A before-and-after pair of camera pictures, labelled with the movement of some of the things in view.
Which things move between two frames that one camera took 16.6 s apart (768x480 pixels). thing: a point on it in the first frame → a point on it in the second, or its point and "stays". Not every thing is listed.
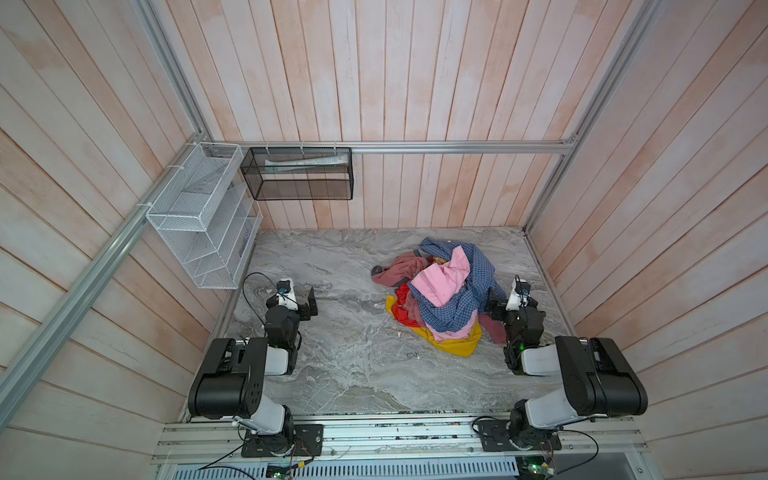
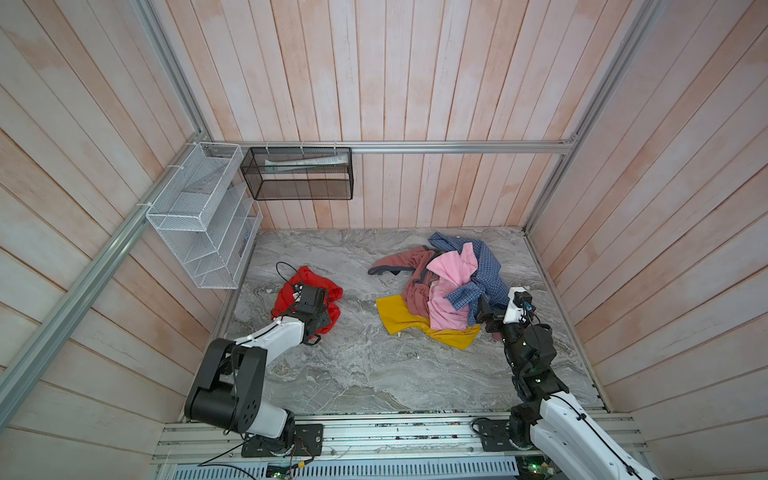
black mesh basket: x=299 y=173 stays
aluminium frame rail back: x=476 y=147 stays
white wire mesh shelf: x=208 y=216 stays
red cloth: x=398 y=308 → x=286 y=300
